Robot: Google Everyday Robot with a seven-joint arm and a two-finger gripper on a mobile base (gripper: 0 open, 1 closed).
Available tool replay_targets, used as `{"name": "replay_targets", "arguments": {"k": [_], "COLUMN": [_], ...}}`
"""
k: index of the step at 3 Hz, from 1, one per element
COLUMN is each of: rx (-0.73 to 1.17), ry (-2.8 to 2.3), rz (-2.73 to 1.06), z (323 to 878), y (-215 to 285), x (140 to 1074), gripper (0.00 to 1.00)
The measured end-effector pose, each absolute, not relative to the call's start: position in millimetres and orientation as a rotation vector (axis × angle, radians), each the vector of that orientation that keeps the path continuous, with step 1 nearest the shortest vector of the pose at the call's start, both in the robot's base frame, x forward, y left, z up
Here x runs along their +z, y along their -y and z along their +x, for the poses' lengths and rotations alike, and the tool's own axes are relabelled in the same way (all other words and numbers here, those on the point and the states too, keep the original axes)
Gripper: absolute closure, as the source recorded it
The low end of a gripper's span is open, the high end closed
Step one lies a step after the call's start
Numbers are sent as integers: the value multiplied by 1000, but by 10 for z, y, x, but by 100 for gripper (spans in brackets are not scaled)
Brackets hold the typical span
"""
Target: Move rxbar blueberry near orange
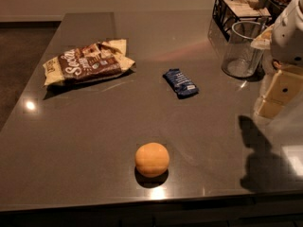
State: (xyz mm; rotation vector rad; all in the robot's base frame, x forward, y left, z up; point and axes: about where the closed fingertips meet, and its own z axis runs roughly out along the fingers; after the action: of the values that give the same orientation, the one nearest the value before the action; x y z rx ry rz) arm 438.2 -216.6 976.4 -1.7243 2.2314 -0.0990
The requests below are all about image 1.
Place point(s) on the black wire basket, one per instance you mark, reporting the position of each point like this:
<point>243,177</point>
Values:
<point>228,12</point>

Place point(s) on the clear glass jar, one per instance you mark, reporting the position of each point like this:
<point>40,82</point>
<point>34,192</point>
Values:
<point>241,59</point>

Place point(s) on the brown white snack bag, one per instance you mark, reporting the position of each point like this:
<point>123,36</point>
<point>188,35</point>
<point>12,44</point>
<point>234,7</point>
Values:
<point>98,61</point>

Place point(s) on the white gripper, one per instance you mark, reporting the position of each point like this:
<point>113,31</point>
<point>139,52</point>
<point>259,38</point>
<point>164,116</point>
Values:
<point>288,43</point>

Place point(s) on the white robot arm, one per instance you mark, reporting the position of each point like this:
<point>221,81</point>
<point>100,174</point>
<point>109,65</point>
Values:
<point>282,60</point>

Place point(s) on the orange fruit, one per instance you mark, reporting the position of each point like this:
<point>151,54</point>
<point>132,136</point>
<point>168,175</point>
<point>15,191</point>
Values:
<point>151,160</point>

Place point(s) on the blue rxbar blueberry bar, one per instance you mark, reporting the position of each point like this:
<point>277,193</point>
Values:
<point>180,83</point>

